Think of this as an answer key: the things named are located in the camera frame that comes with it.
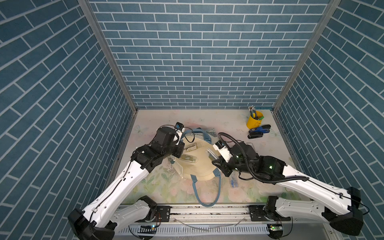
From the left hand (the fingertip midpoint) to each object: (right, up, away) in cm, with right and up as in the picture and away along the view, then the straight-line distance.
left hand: (186, 143), depth 73 cm
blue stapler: (+52, +6, +31) cm, 61 cm away
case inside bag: (+1, -12, +18) cm, 22 cm away
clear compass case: (+12, -5, -7) cm, 15 cm away
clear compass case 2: (+26, -24, +11) cm, 37 cm away
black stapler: (+45, +2, +29) cm, 54 cm away
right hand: (+14, -8, -5) cm, 17 cm away
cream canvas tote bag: (+9, -19, +18) cm, 27 cm away
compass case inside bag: (+2, -6, +21) cm, 22 cm away
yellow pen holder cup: (+44, +9, +30) cm, 54 cm away
